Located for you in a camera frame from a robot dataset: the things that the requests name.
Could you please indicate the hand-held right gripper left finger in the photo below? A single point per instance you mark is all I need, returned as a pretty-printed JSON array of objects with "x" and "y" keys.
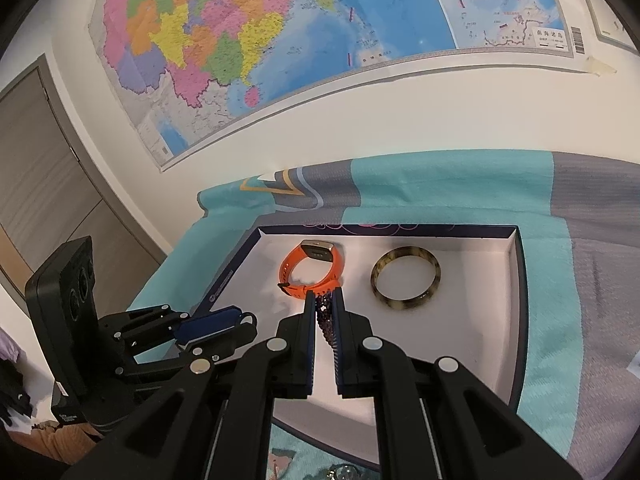
[{"x": 311, "y": 345}]

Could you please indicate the grey brown door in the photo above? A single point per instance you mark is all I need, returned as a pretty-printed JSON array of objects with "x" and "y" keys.
[{"x": 45, "y": 170}]

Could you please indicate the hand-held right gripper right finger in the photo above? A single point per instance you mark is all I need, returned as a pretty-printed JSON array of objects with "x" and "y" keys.
[{"x": 339, "y": 345}]

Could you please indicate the printed teal grey blanket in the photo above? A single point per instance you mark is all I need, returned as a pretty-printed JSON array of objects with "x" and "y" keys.
[{"x": 550, "y": 270}]

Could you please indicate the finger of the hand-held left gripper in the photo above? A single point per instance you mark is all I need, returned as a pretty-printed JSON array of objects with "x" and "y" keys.
[
  {"x": 230, "y": 341},
  {"x": 210, "y": 324}
]

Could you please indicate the tortoiseshell bangle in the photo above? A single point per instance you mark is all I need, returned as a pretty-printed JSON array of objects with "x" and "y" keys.
[{"x": 405, "y": 253}]

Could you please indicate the person's brown trousers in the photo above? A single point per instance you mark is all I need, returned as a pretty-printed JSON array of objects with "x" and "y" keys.
[{"x": 55, "y": 442}]

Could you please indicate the colourful wall map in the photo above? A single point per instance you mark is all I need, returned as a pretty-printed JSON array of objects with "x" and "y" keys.
[{"x": 225, "y": 35}]

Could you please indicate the dark cloth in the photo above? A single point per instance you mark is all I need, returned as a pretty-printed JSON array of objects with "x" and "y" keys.
[{"x": 12, "y": 390}]

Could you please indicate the strip of clear tape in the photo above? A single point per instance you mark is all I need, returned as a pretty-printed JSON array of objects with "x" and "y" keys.
[{"x": 602, "y": 66}]

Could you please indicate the dark blue cardboard tray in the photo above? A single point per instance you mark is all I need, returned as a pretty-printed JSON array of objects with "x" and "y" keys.
[{"x": 465, "y": 320}]

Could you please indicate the orange smartwatch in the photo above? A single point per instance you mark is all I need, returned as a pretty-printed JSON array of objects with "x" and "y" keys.
[{"x": 287, "y": 271}]

